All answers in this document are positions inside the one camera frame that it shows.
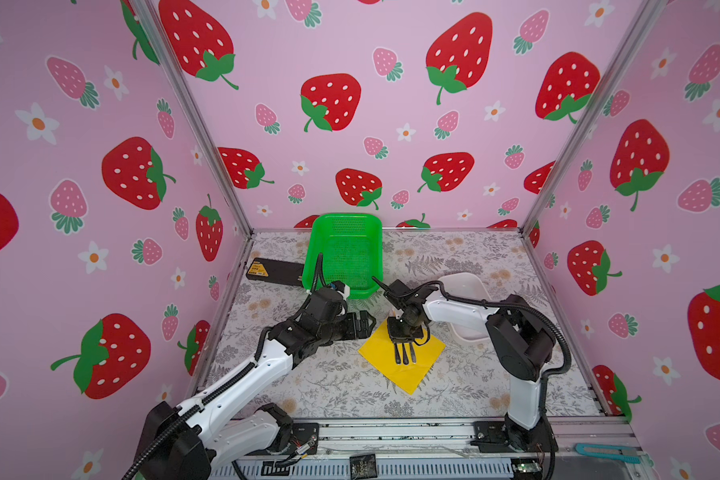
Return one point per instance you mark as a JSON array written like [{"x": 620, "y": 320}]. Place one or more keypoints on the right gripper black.
[{"x": 395, "y": 337}]

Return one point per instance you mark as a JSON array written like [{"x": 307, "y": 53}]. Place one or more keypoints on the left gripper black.
[{"x": 364, "y": 328}]

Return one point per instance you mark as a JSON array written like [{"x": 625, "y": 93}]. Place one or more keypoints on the yellow paper napkin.
[{"x": 378, "y": 351}]

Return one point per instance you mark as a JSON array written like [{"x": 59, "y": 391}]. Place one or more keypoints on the green plastic basket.
[{"x": 351, "y": 245}]

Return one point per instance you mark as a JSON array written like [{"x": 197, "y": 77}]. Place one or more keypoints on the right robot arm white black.
[{"x": 527, "y": 344}]

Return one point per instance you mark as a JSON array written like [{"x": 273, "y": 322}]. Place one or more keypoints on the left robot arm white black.
[{"x": 192, "y": 439}]

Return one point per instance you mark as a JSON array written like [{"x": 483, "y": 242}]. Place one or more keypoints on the black box yellow label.
[{"x": 275, "y": 272}]

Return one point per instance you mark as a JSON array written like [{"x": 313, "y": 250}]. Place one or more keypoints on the small black circuit board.
[{"x": 363, "y": 467}]

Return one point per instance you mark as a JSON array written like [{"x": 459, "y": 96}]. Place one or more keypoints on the teal utility knife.
[{"x": 627, "y": 455}]

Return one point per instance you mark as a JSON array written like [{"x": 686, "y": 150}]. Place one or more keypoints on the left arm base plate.
[{"x": 300, "y": 434}]

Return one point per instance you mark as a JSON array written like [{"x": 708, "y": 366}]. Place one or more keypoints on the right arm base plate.
[{"x": 507, "y": 436}]

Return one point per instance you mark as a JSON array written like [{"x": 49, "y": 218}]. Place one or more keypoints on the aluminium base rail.
[{"x": 432, "y": 448}]

